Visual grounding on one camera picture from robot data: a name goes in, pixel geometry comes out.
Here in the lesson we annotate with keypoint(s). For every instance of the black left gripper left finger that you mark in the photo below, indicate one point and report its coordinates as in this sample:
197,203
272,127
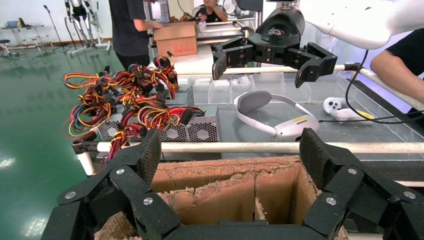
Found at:
99,198

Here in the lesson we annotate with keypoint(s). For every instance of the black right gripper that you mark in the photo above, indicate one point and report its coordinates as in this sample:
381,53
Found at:
278,33

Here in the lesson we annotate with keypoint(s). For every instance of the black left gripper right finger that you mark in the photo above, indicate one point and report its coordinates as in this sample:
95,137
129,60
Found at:
364,198

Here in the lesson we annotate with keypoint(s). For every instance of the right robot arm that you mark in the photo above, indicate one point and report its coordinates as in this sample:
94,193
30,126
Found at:
348,20

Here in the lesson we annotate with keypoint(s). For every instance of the long white rack pipe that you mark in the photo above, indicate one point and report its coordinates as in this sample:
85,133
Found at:
248,147
410,183
265,70
374,78

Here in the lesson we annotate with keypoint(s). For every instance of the short white pipe leg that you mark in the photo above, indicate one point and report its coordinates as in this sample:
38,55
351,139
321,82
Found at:
86,164

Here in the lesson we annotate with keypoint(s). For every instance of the white fan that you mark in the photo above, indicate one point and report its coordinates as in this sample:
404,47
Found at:
326,41

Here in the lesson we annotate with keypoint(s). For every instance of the black pipe corner joint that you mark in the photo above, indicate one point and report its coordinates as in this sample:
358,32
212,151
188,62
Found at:
352,67
84,147

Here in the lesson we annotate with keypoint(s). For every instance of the white pipe shelf cart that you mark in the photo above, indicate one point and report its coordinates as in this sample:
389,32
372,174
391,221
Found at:
228,31

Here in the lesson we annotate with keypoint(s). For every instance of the dark monitor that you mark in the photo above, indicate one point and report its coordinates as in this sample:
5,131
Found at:
248,5

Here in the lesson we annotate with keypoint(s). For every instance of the white VR controller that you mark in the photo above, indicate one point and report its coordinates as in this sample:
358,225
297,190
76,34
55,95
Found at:
333,104

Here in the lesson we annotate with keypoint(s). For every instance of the white VR headset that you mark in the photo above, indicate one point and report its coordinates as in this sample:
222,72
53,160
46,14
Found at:
291,129

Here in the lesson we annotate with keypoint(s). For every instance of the person in striped black jacket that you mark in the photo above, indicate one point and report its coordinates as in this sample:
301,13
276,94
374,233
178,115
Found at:
215,15

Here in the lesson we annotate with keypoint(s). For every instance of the white table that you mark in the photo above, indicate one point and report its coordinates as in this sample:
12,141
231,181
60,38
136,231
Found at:
195,61

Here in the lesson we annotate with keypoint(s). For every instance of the black smartphone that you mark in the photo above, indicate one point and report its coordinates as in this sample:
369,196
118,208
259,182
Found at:
202,10

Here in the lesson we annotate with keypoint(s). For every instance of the brown cardboard box red print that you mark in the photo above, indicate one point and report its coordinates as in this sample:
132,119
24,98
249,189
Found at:
175,39

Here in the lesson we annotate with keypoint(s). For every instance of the worn cardboard box with dividers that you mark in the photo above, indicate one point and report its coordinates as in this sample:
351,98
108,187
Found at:
212,198

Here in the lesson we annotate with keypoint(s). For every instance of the black microphone stand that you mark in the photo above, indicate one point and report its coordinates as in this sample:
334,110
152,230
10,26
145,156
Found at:
53,26

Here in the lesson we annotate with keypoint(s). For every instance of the black stool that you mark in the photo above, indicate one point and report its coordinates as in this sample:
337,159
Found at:
4,41

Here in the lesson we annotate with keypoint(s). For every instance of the grey side table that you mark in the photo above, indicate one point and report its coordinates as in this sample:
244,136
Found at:
23,26

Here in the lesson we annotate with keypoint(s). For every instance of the small laptop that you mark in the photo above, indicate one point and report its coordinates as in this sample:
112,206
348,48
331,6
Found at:
12,24

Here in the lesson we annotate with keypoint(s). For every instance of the grey metal post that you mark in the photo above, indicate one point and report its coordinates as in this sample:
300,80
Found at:
258,23

